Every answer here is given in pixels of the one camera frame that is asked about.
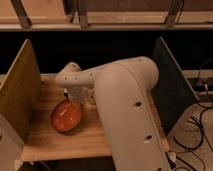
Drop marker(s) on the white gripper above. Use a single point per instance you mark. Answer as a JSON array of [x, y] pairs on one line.
[[80, 94]]

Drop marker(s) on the orange ceramic bowl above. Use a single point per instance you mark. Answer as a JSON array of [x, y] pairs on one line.
[[66, 116]]

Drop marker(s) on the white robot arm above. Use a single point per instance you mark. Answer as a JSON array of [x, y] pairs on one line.
[[121, 91]]

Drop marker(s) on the left wooden side board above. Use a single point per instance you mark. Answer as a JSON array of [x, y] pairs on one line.
[[20, 90]]

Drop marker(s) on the right dark side board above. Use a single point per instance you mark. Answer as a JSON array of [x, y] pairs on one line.
[[173, 95]]

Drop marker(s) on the white front left panel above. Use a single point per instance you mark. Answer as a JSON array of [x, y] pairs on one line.
[[10, 147]]

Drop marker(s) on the wooden shelf rail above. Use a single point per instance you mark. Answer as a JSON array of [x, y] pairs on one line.
[[114, 21]]

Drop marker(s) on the middle metal shelf bracket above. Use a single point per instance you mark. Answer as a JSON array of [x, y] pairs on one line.
[[82, 13]]

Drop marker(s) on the metal shelf bracket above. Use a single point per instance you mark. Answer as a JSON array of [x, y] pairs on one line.
[[174, 9], [82, 13], [23, 18]]

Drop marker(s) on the left metal shelf bracket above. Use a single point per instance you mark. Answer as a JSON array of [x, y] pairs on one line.
[[23, 18]]

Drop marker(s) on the right metal shelf bracket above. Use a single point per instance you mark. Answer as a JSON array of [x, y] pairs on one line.
[[174, 9]]

